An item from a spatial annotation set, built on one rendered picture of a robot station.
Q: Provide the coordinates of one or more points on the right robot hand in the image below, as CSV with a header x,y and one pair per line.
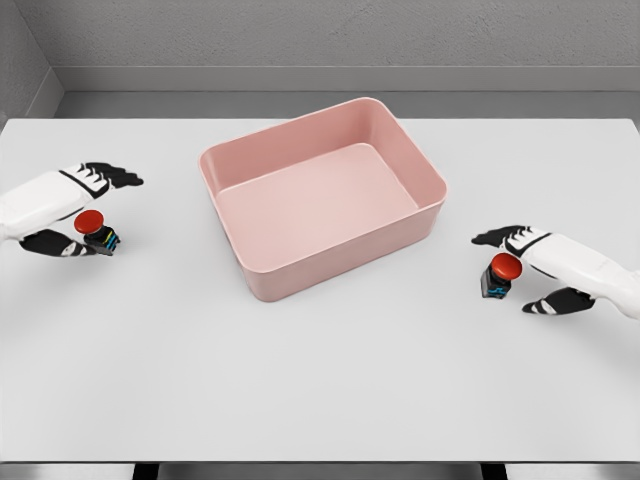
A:
x,y
565,260

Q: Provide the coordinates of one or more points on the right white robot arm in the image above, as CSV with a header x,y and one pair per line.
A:
x,y
631,295

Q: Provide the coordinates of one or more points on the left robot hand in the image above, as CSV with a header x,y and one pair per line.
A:
x,y
47,200

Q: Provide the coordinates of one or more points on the red button industrial switch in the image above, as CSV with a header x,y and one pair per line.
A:
x,y
502,274
95,230

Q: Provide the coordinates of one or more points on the pink rectangular basket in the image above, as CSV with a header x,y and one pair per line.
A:
x,y
320,200

